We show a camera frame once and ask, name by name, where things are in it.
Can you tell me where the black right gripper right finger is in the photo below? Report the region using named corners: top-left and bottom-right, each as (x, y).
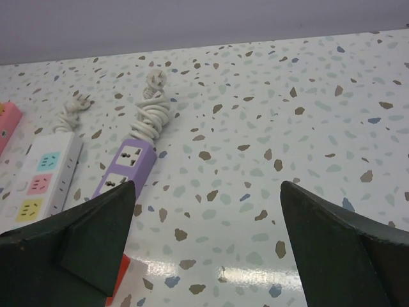
top-left (280, 181), bottom-right (408, 306)

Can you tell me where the white multicolour power strip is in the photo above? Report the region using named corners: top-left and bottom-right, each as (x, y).
top-left (1, 132), bottom-right (82, 233)

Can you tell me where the red cube plug adapter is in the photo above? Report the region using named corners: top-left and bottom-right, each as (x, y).
top-left (105, 254), bottom-right (130, 306)

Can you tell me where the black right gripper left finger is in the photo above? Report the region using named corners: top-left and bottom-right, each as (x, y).
top-left (1, 181), bottom-right (135, 306)

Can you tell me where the pink triangular power strip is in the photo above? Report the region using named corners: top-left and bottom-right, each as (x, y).
top-left (0, 102), bottom-right (22, 153)

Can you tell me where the purple power strip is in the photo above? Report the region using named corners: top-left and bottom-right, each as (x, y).
top-left (91, 139), bottom-right (157, 200)

